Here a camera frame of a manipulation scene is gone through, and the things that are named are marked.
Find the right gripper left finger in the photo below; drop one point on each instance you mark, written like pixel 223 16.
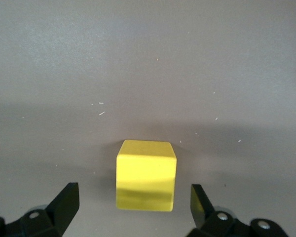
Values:
pixel 64 209

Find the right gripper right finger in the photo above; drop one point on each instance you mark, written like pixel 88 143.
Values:
pixel 199 212

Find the yellow wooden block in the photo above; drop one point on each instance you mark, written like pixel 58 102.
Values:
pixel 145 172

